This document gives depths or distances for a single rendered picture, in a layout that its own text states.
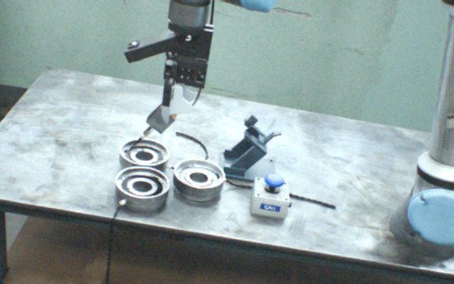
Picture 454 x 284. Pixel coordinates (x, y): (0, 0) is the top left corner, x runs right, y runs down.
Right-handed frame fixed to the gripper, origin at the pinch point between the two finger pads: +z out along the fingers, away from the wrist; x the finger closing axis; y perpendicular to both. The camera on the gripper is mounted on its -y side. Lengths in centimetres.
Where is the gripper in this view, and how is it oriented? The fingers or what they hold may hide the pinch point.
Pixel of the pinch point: (164, 113)
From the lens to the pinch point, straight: 118.3
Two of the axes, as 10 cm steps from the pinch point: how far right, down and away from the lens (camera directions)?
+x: 0.3, -5.0, 8.7
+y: 9.9, 1.5, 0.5
